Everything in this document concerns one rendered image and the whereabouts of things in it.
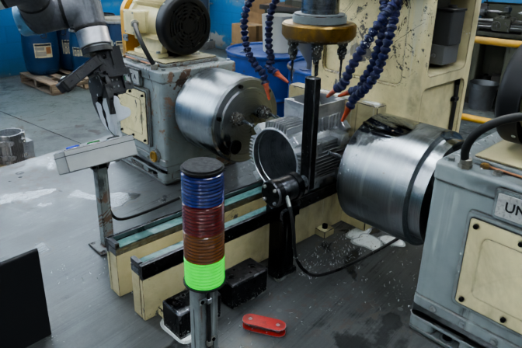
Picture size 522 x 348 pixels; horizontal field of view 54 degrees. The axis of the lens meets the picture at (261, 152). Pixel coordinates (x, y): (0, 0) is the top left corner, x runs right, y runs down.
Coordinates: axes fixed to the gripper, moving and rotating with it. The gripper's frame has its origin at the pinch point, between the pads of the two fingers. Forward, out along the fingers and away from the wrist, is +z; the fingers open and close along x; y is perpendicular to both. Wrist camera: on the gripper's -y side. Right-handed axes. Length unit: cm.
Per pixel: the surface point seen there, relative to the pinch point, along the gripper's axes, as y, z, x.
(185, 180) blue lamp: -18, 11, -56
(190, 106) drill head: 27.5, -2.2, 5.4
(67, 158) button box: -13.1, 3.9, -3.5
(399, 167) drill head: 29, 22, -57
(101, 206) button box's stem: -6.2, 16.7, 2.8
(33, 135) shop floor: 87, -26, 336
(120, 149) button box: -0.5, 4.8, -3.5
